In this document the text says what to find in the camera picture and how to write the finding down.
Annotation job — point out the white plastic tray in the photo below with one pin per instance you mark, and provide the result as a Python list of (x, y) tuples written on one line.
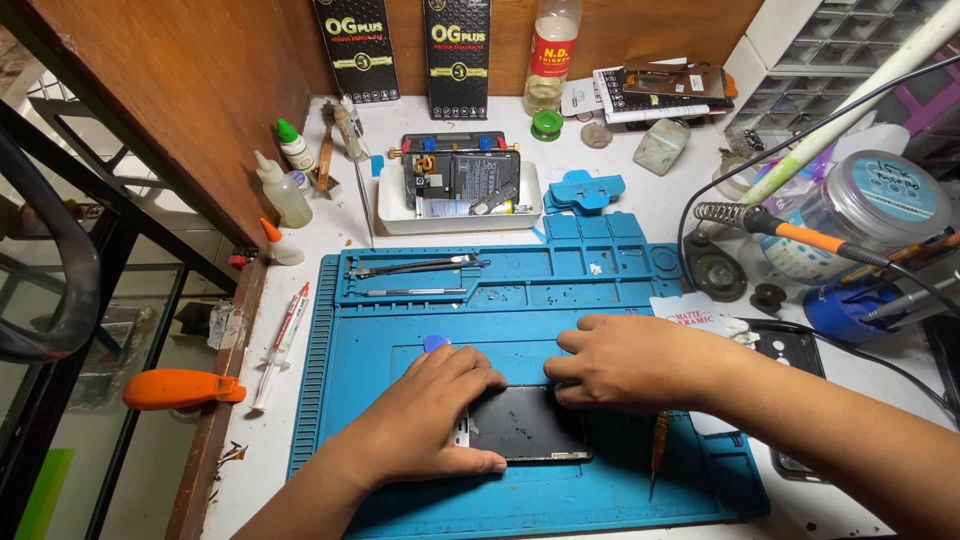
[(457, 222)]

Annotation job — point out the flux syringe with red cap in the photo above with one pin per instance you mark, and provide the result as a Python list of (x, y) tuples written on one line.
[(285, 337)]

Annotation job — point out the orange spring clamp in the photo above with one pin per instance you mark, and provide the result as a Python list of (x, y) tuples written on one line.
[(180, 388)]

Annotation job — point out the black chair armrest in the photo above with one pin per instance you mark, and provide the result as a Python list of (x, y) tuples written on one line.
[(71, 247)]

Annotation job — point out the opened phone body with battery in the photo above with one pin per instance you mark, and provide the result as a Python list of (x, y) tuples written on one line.
[(465, 176)]

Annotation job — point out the small clear glue bottle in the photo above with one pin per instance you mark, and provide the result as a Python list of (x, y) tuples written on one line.
[(351, 131)]

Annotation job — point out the white printed card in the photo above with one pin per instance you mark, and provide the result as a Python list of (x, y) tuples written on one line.
[(694, 311)]

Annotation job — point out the thin metal screwdriver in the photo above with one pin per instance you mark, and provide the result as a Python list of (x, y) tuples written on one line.
[(416, 292)]

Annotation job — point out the white bottle with green cap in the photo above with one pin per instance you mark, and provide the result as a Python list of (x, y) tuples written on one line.
[(296, 148)]

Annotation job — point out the glass display cabinet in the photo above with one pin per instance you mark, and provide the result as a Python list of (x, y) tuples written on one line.
[(75, 375)]

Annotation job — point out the small red clip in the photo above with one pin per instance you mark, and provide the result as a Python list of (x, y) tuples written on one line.
[(241, 257)]

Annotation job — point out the green solder wick spool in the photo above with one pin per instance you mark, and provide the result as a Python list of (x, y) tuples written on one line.
[(547, 126)]

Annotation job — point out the white tissue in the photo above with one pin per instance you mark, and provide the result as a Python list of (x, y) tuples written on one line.
[(742, 330)]

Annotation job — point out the small round jar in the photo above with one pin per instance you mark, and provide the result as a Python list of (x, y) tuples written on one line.
[(299, 181)]

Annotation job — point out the bundle of pens and tools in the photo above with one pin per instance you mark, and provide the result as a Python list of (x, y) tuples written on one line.
[(907, 289)]

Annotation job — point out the white bottle with orange cap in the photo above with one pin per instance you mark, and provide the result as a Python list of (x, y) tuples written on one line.
[(281, 246)]

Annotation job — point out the white parts drawer cabinet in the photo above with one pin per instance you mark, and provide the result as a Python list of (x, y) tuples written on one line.
[(817, 52)]

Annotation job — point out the clear tape roll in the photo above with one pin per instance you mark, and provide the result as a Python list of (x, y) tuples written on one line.
[(731, 180)]

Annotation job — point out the person's right hand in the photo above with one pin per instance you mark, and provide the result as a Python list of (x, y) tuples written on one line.
[(652, 364)]

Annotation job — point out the clear squeeze bottle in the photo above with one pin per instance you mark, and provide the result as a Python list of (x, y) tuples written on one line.
[(285, 195)]

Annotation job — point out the metal tweezers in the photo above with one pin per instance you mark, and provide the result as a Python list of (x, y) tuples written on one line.
[(420, 265)]

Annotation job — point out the blue silicone repair mat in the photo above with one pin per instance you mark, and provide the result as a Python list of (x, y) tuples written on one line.
[(480, 330)]

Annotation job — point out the black smartphone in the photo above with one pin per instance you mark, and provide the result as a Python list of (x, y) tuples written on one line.
[(525, 427)]

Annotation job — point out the person's left hand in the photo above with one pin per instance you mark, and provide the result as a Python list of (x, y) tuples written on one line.
[(420, 420)]

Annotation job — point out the blue opening pick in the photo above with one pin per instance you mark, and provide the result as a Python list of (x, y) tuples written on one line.
[(436, 343)]

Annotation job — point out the clear thinner bottle red label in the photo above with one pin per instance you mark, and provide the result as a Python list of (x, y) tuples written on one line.
[(551, 56)]

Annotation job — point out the stack of blue plastic clamps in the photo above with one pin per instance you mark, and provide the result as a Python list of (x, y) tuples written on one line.
[(583, 191)]

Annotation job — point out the cloudy plastic bottle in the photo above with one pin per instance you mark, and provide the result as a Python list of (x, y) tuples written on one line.
[(661, 146)]

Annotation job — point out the black printed box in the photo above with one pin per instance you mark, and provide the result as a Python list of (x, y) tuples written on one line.
[(457, 60), (358, 52)]

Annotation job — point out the soldering iron stand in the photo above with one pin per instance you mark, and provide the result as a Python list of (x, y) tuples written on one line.
[(712, 266)]

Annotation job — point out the thin metal rod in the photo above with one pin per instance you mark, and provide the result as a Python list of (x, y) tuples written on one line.
[(366, 210)]

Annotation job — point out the clear jar with blue label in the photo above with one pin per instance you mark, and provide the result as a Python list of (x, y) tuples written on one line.
[(877, 202)]

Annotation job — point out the pile of phone part packages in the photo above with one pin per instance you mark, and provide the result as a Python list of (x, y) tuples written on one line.
[(660, 94)]

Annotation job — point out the black phone case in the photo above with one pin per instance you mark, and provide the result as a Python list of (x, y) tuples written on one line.
[(795, 349)]

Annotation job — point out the small black knob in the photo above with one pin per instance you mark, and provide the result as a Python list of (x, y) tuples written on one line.
[(767, 298)]

